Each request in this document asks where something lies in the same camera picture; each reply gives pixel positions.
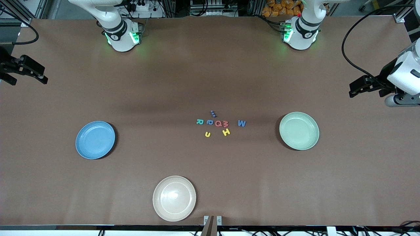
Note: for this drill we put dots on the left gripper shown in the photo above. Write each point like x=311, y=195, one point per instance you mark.
x=385, y=76

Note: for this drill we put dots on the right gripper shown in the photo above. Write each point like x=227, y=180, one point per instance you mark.
x=7, y=65

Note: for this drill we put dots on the blue foam letter M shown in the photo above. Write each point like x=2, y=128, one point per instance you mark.
x=241, y=123

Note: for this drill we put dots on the pink foam letter w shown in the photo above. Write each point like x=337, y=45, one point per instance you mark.
x=225, y=123

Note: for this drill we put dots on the yellow foam letter H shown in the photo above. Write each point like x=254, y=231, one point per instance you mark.
x=226, y=132

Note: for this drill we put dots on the red foam letter Q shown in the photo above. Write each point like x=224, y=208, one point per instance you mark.
x=216, y=123

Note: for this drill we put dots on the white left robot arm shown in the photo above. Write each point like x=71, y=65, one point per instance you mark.
x=303, y=32

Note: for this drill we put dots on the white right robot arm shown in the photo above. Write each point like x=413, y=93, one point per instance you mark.
x=118, y=32

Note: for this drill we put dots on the green plate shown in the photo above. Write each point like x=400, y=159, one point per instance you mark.
x=299, y=131

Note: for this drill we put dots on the blue plate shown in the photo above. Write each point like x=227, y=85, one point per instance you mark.
x=95, y=140

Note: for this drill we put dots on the orange snack bags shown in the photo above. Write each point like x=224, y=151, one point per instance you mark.
x=275, y=9

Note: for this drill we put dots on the white power strip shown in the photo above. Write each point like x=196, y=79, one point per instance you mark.
x=142, y=6

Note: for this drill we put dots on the dark blue small foam letter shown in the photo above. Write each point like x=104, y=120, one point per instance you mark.
x=213, y=113

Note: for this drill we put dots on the black electronics box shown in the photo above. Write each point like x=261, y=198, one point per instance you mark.
x=213, y=6

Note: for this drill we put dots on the beige plate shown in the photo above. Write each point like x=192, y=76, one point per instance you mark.
x=174, y=198

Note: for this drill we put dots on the aluminium frame with bracket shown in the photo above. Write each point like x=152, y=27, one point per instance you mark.
x=26, y=21
x=399, y=19

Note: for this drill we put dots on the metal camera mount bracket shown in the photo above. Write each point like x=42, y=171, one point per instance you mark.
x=212, y=226

